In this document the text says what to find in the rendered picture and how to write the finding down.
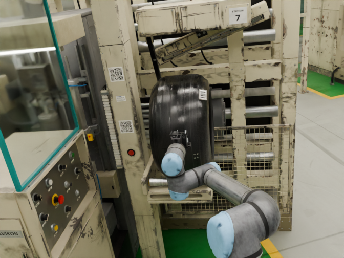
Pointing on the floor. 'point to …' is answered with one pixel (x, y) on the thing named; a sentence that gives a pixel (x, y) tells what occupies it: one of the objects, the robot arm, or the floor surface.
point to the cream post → (109, 29)
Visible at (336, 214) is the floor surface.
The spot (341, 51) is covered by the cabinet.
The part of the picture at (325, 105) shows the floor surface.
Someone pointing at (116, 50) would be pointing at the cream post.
